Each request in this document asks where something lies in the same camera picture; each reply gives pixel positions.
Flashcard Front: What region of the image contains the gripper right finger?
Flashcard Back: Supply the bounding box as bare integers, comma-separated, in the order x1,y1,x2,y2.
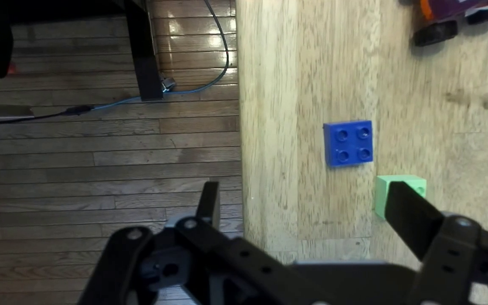
385,181,488,305

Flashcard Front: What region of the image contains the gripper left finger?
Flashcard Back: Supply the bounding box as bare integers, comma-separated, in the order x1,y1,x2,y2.
77,181,312,305

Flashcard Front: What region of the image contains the green block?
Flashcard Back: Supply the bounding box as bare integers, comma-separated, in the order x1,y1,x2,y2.
374,175,427,219

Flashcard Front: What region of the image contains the blue lego block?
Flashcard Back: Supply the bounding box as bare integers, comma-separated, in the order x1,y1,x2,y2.
323,120,374,167

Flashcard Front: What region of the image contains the purple toy car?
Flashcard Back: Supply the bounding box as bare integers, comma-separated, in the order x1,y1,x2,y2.
400,0,488,47

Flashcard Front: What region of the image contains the black table leg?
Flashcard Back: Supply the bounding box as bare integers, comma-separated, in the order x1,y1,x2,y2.
123,0,164,101

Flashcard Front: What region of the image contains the blue cable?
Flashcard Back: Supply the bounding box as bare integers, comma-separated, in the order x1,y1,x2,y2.
93,64,230,111

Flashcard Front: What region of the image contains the black cable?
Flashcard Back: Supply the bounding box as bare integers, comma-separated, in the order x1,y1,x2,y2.
0,105,94,125

